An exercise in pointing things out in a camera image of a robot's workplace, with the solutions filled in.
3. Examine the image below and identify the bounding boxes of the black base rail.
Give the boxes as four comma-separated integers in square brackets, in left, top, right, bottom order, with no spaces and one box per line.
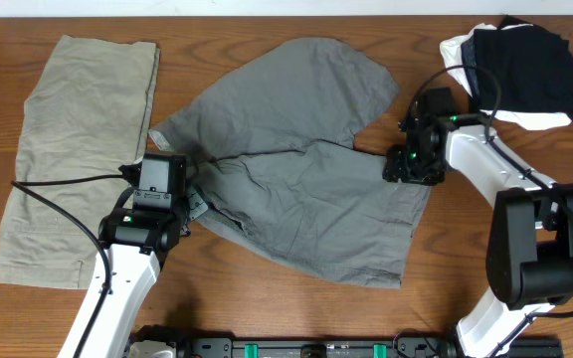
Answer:
[126,325,564,358]

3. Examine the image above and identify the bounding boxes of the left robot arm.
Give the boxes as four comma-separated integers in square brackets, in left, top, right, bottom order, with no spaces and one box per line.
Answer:
[59,186,207,357]

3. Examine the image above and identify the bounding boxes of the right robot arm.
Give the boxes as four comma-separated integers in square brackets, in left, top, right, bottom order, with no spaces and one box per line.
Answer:
[383,114,573,357]

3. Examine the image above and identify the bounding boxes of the black garment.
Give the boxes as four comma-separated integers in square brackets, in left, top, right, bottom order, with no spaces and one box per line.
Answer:
[461,16,573,122]

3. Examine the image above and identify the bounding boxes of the khaki folded shorts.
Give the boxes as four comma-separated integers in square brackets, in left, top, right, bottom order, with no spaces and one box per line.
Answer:
[0,36,159,289]

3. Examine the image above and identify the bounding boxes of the grey shorts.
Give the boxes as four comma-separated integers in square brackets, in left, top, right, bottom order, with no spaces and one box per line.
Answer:
[149,38,430,289]

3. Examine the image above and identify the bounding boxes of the white garment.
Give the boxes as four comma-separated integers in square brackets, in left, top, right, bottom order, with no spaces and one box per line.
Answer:
[440,23,572,131]

